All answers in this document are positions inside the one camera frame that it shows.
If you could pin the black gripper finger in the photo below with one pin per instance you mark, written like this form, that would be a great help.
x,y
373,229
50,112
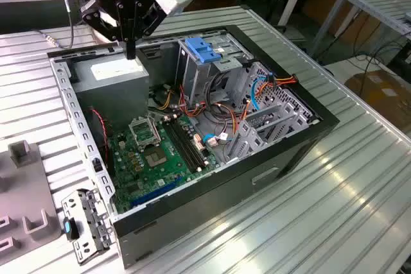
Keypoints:
x,y
135,23
123,23

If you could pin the silver disk bay cage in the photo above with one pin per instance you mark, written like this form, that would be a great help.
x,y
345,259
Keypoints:
x,y
279,113

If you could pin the blue drive latch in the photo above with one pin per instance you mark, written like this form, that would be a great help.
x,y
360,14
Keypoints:
x,y
199,47

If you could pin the grey power supply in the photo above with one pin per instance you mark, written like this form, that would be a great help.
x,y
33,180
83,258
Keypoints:
x,y
112,100

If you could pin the silver optical drive cage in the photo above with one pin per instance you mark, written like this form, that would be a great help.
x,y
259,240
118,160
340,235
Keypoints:
x,y
200,78

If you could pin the black case fan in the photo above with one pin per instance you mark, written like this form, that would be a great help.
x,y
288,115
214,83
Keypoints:
x,y
98,149

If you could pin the black RAM slot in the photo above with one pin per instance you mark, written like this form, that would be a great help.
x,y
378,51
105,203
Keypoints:
x,y
180,145
189,142

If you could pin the CPU socket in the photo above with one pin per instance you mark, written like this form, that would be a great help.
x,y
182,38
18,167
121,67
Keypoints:
x,y
155,158

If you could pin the green motherboard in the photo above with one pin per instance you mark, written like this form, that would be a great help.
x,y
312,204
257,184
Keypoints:
x,y
151,177

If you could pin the blue expansion slot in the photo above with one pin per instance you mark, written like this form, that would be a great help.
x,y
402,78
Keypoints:
x,y
154,192

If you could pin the black PC case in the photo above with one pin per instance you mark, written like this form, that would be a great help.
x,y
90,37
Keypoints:
x,y
224,190

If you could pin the grey parts rack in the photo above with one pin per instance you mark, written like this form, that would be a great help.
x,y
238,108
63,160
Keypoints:
x,y
22,190

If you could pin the metal slat side table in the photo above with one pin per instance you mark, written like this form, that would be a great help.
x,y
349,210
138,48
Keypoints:
x,y
375,3

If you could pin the flat cardboard box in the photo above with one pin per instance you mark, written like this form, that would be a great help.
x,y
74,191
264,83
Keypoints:
x,y
375,94

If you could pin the silver slot retention bracket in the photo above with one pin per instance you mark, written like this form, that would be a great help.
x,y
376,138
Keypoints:
x,y
90,222

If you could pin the black blue bracket latch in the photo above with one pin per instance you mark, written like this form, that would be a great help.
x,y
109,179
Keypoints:
x,y
70,229

